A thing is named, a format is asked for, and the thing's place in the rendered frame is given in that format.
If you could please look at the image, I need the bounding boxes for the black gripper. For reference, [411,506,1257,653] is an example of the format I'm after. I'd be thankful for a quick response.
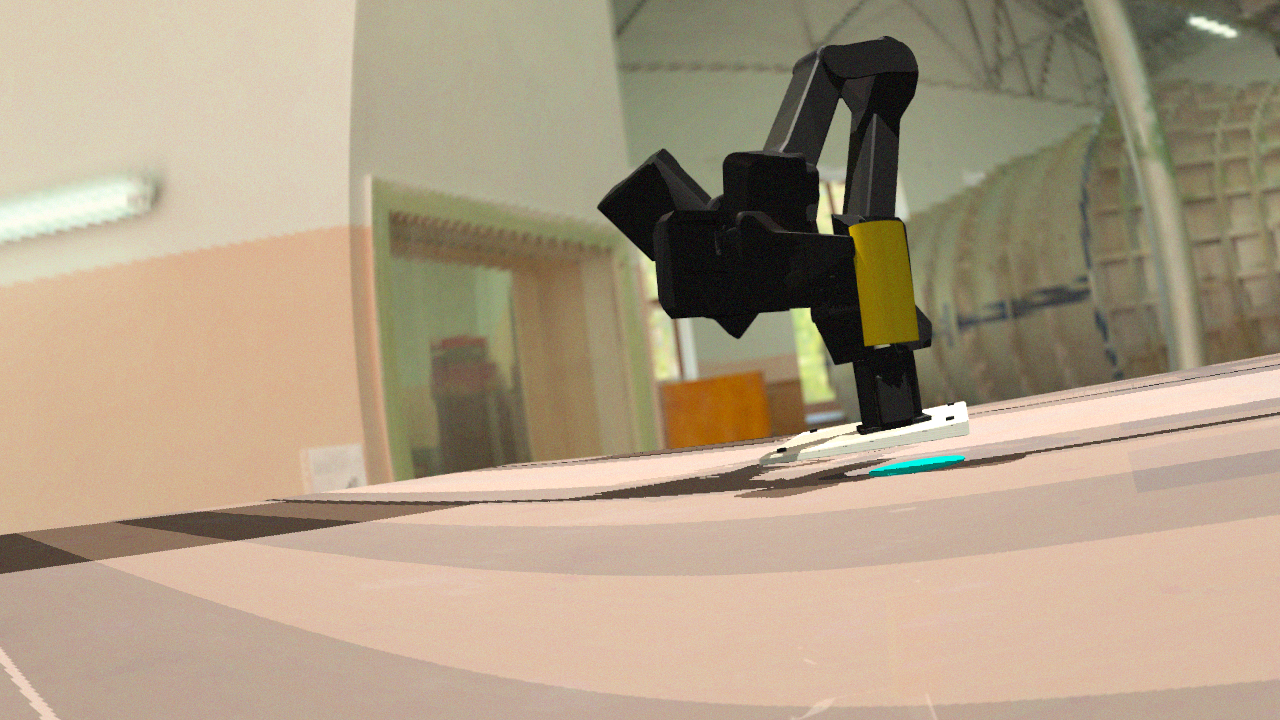
[653,210,911,319]

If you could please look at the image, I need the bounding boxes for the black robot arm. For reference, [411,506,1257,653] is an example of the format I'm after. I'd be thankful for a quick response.
[596,36,932,436]

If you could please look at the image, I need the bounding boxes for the yellow cylinder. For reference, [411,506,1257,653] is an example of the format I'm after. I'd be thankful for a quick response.
[849,220,919,346]

